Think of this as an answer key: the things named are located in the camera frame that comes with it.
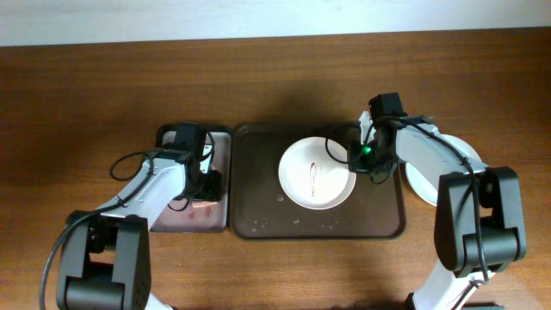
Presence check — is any orange green scrub sponge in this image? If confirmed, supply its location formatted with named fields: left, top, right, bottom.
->
left=191, top=201, right=217, bottom=208

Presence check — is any pinkish white plate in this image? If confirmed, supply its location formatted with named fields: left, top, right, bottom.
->
left=278, top=137, right=356, bottom=211

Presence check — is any pale green plate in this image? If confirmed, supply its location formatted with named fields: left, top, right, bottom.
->
left=443, top=134, right=481, bottom=162

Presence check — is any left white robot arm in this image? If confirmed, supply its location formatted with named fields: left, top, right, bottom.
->
left=39, top=122, right=222, bottom=309

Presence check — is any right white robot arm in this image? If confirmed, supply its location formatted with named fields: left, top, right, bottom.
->
left=347, top=92, right=527, bottom=309

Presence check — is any small tray with soapy water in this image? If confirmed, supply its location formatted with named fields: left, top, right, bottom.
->
left=152, top=125, right=232, bottom=233

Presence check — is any large brown serving tray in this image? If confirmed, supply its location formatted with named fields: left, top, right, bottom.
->
left=230, top=123, right=407, bottom=239

